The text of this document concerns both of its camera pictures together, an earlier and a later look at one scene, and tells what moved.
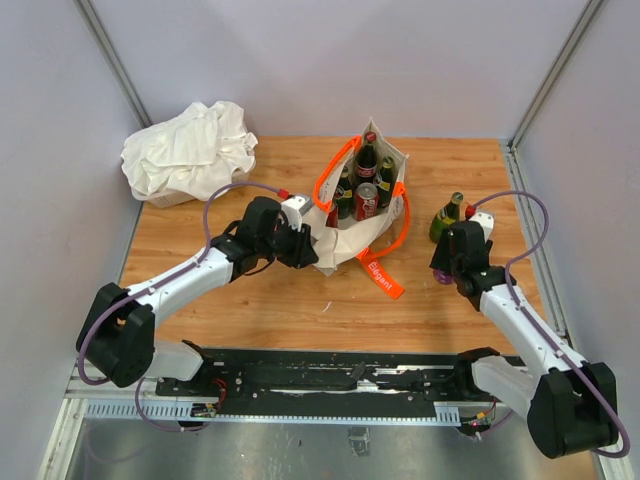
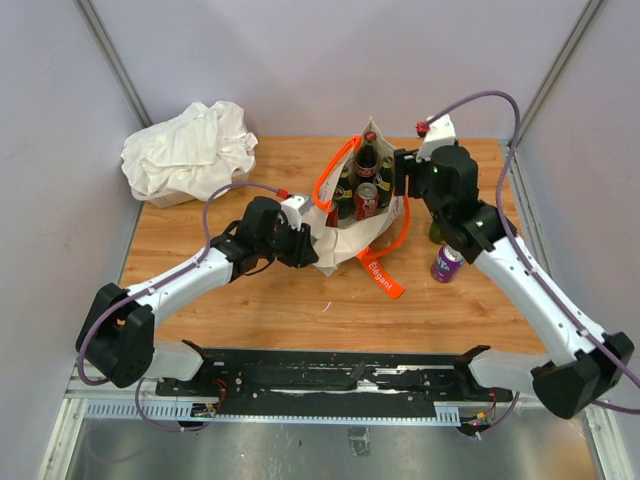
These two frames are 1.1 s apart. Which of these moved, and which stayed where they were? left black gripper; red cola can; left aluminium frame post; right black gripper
Moved: right black gripper
Stayed: red cola can; left aluminium frame post; left black gripper
